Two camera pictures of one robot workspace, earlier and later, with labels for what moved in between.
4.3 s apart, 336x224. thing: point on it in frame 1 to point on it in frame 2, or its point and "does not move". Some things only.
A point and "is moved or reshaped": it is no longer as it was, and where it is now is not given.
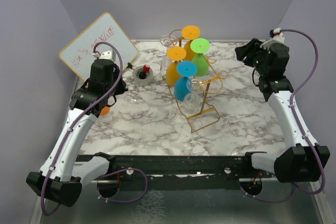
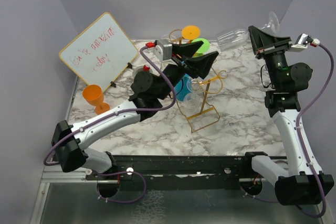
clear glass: [192, 100] does not move
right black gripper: [249, 50] to [264, 43]
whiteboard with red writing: [78, 54] does not move
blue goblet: [185, 69] does not move
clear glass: [134, 97] is moved or reshaped
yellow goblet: [190, 32] does not move
